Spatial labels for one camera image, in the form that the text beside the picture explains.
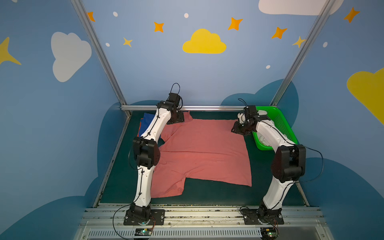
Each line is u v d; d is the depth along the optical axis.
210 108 1.49
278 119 1.11
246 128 0.81
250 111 0.75
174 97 0.77
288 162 0.51
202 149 1.07
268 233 0.71
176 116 0.83
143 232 0.71
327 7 0.70
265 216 0.67
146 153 0.58
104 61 0.88
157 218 0.74
